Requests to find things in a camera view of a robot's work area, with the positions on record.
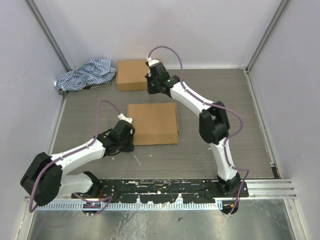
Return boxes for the slotted grey cable duct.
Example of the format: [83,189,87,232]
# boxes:
[37,199,223,212]

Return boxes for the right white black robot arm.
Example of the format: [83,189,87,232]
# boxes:
[145,58,241,198]

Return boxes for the brown cardboard box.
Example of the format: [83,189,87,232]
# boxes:
[116,59,148,92]

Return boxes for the brown cardboard blanks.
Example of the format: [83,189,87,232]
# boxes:
[127,102,179,146]

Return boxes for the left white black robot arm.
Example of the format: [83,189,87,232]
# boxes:
[20,117,135,207]

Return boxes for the blue striped crumpled cloth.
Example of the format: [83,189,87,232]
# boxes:
[53,58,117,96]

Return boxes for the aluminium frame rail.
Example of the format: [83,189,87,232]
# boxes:
[246,179,297,200]

